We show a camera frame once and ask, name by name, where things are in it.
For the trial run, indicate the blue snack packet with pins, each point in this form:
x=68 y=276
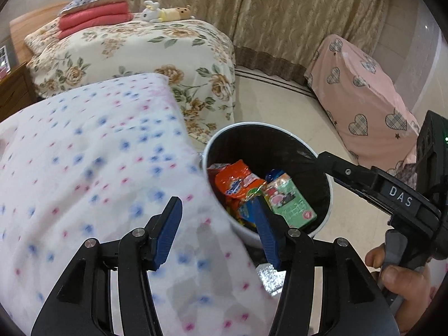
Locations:
x=274 y=175

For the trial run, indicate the green drink box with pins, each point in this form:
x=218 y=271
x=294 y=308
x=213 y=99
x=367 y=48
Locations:
x=294 y=203

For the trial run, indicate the yellow spotted plush toy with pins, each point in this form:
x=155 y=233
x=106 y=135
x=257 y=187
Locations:
x=178 y=13

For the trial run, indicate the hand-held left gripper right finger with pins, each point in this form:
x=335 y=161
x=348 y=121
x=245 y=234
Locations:
x=267 y=231

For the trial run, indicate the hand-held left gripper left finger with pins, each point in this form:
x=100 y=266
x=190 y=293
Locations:
x=168 y=231

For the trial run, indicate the orange snack packet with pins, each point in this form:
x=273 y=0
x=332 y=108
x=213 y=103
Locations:
x=234 y=182

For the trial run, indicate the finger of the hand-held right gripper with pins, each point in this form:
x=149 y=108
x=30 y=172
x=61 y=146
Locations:
x=350 y=175

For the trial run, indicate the wooden headboard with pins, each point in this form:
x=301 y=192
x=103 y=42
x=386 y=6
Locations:
x=24 y=21

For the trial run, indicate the pink heart print cover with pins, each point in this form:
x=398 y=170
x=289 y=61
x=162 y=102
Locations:
x=357 y=94

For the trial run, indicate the blue dotted pillow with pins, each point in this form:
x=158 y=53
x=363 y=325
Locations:
x=94 y=0

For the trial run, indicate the white bin with black liner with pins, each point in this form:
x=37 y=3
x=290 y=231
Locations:
x=280 y=147

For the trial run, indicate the person's right hand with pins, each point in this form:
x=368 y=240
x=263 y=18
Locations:
x=406 y=287

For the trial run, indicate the colourful candy wrapper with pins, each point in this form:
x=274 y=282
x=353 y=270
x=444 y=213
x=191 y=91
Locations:
x=246 y=213

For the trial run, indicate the black white photo frame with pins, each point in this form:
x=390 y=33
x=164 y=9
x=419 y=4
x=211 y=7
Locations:
x=3 y=61

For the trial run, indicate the bed with floral cover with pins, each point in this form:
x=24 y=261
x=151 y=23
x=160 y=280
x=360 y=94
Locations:
x=140 y=52

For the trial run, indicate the wooden nightstand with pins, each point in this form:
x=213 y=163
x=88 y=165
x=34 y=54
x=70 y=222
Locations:
x=14 y=91

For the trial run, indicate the folded red blanket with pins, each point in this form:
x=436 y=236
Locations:
x=94 y=19

